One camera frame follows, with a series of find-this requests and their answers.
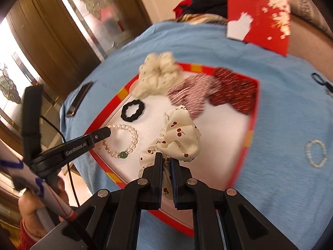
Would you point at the red box with white lining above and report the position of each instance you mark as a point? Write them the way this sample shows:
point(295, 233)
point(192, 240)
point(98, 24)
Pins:
point(223, 140)

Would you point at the person's left hand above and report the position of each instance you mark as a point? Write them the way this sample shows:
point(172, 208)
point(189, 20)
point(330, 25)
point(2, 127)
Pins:
point(28, 208)

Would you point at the pink brown sofa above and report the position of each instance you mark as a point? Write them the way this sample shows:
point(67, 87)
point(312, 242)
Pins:
point(307, 44)

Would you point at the blue blanket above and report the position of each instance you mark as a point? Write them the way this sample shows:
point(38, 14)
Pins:
point(286, 114)

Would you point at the wooden glass cabinet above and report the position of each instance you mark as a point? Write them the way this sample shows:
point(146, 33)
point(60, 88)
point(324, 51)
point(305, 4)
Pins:
point(52, 31)

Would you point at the person's left forearm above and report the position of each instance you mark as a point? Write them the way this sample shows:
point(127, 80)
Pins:
point(26, 239)

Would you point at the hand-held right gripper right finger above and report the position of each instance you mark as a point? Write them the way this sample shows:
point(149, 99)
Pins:
point(173, 177)

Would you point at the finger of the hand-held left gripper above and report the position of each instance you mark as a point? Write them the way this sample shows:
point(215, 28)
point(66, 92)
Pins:
point(102, 133)

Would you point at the black scrunchie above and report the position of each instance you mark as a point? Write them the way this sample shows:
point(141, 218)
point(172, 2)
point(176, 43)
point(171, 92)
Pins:
point(124, 112)

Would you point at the striped floral cushion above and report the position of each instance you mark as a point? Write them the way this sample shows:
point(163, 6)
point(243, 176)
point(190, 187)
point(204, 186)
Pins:
point(312, 10)

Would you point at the white cherry print scrunchie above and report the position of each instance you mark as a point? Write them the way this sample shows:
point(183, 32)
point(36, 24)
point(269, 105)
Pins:
point(179, 135)

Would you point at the dark phone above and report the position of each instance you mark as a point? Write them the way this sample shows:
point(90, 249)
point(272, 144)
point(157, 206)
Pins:
point(79, 99)

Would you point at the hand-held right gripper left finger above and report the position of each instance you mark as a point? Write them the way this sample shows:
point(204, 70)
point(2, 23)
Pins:
point(161, 166)

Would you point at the plaid red scrunchie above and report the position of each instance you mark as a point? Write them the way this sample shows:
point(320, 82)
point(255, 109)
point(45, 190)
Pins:
point(192, 93)

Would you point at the cream dotted scrunchie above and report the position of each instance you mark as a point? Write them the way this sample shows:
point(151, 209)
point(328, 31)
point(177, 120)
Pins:
point(156, 83)

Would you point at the white stick with blue marks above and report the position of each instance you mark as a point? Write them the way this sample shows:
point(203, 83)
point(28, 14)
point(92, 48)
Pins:
point(52, 200)

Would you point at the red polka dot scrunchie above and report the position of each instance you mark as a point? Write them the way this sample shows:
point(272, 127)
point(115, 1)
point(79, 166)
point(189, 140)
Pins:
point(234, 91)

